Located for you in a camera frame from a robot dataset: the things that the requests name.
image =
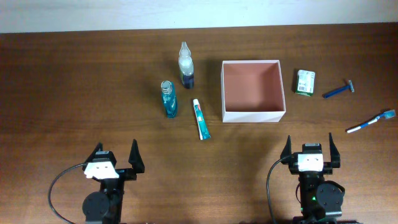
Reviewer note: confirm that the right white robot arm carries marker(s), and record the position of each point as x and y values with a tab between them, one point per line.
320	199

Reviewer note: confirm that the blue white toothbrush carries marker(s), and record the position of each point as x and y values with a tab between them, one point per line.
384	115

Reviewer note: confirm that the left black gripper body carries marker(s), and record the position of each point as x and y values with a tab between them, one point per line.
118	187

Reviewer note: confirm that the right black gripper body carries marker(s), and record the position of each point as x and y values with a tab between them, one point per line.
310	178

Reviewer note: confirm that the teal toothpaste tube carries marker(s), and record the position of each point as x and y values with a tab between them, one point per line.
202	127

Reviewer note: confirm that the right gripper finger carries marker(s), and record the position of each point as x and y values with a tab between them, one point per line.
286	153
334	153

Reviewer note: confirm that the clear blue sanitizer bottle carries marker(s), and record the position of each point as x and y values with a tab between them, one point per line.
186	67

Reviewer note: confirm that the teal mouthwash bottle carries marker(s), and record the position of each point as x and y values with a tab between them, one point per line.
169	98

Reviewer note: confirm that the white open cardboard box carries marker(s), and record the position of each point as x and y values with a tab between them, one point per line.
252	91

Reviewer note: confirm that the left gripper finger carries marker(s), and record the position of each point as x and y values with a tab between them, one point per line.
92	157
135	159

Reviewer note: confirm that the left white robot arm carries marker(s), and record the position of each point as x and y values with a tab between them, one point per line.
105	205

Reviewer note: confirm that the green white soap box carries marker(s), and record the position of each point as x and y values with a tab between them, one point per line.
305	82

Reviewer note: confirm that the blue disposable razor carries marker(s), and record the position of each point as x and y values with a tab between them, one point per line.
349	86

